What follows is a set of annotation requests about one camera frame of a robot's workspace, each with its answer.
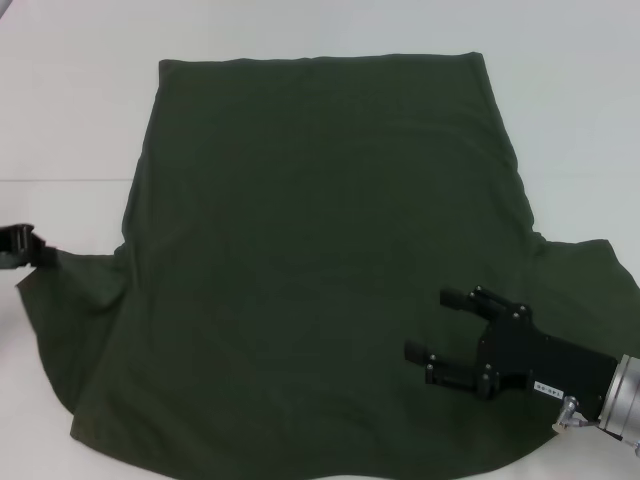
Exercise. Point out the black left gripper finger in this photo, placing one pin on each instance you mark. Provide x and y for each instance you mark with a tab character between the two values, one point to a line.
22	236
14	260

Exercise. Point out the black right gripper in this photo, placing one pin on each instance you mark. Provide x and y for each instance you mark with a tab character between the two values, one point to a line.
545	360

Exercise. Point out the dark green t-shirt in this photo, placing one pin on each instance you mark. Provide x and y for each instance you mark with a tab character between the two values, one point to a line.
320	225

